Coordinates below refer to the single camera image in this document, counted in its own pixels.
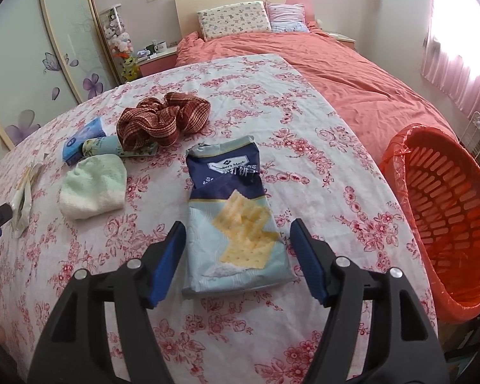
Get pink curtain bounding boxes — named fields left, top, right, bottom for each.
left=419, top=0, right=480, bottom=118

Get pale green floral packet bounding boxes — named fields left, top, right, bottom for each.
left=82, top=135, right=157, bottom=157

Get plush toy display tube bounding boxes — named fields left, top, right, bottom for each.
left=99, top=4, right=140, bottom=83

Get flower print sliding wardrobe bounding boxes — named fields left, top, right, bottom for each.
left=0, top=0, right=123, bottom=169

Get pink floral tablecloth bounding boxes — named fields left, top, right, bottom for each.
left=0, top=53, right=438, bottom=384

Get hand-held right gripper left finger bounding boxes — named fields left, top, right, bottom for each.
left=28, top=221, right=187, bottom=384

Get orange laundry basket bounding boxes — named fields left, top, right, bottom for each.
left=380, top=123, right=480, bottom=325

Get clear plastic wrapper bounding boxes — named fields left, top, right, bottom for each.
left=11, top=161, right=45, bottom=239

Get small print pillow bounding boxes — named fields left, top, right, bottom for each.
left=197, top=1, right=273, bottom=42

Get striped pink pillow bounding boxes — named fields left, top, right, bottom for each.
left=265, top=2, right=309, bottom=34

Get pink white nightstand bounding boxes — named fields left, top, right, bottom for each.
left=138, top=46, right=179, bottom=77
left=324, top=31, right=356, bottom=51

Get red checked scrunchie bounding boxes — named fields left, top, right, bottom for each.
left=117, top=92, right=211, bottom=151

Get blue tissue packet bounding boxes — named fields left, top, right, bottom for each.
left=62, top=117, right=107, bottom=167

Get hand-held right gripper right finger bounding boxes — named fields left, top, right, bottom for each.
left=290, top=218, right=451, bottom=384

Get green white towel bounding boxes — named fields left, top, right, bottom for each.
left=59, top=155, right=128, bottom=220

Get bed with salmon duvet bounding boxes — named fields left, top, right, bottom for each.
left=175, top=22, right=460, bottom=169

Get blue cracker packet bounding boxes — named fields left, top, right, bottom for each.
left=181, top=135, right=299, bottom=299

